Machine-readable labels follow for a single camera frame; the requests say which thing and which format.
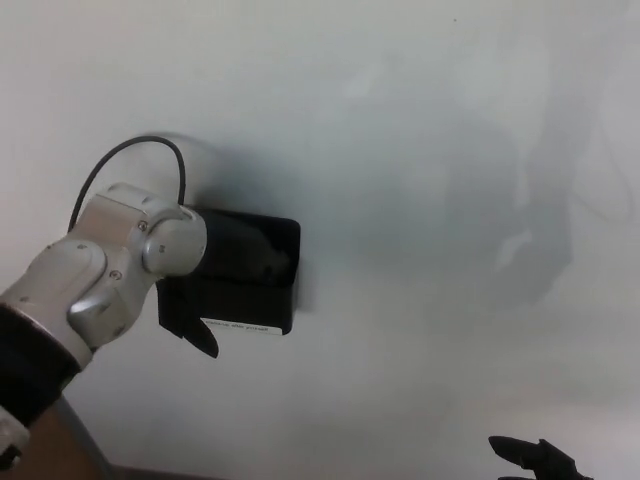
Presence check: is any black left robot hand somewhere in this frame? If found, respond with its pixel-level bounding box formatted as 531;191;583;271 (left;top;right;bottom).
158;209;294;359

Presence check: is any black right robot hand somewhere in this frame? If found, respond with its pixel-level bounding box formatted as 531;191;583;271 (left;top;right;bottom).
488;435;594;480

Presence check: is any black magnetic marker holder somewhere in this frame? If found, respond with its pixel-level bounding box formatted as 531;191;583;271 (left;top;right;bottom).
157;207;302;337

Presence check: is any white magnetic whiteboard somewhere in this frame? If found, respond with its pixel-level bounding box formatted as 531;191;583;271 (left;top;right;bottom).
0;0;640;480

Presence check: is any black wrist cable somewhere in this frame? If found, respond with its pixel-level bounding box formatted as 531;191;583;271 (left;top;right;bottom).
67;133;187;236

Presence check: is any grey whiteboard frame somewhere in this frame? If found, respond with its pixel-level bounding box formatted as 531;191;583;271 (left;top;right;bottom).
52;389;110;480

